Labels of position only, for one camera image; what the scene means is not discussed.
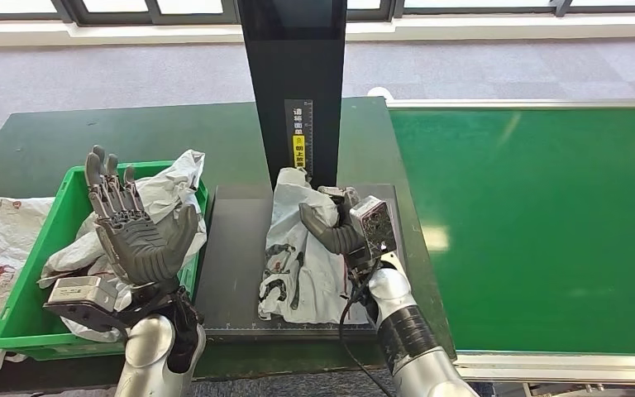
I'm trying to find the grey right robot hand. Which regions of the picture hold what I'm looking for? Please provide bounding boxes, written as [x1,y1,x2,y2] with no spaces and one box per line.
[298,186,366,257]

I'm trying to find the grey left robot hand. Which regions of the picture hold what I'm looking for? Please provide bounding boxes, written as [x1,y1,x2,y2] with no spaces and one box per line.
[84,145,201,286]

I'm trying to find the white parcel bag red marks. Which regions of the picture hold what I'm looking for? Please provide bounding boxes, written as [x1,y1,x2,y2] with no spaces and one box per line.
[258,166,371,325]

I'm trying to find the white parcel bag black print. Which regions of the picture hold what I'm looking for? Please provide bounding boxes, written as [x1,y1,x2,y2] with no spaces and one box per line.
[38,210,208,344]

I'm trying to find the black inbound scanner machine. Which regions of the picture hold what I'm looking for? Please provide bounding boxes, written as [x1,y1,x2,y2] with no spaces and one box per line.
[195,0,423,344]

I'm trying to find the green conveyor belt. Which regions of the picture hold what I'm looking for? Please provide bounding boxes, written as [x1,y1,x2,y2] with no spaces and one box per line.
[389,108,635,356]

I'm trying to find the dark green table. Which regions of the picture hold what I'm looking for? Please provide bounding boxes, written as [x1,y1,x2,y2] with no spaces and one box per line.
[0,97,457,395]

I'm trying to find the green plastic crate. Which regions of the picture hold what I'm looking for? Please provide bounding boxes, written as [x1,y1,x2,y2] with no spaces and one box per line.
[0,160,211,361]

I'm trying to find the flat white bag red print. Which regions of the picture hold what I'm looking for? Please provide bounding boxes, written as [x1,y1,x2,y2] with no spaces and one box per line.
[0,197,55,383]

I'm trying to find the white window sill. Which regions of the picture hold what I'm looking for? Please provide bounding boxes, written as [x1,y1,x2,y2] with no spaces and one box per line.
[0,12,635,50]

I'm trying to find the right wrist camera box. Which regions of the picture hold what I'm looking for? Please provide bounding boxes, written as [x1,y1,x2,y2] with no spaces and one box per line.
[348,196,399,260]

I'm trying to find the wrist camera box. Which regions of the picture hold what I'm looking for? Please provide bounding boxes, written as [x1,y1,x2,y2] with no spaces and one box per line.
[348,196,399,260]
[47,275,119,309]

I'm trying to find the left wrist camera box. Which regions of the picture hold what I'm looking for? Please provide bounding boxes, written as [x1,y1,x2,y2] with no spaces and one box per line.
[47,275,119,309]

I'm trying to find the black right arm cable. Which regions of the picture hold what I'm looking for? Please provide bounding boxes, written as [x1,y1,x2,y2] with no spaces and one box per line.
[337,260,395,397]

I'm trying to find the dark window frame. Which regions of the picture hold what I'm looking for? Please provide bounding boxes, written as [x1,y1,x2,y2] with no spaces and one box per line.
[0,0,635,28]

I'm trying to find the aluminium conveyor frame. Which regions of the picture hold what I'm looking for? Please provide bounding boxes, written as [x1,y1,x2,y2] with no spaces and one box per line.
[367,87,635,397]

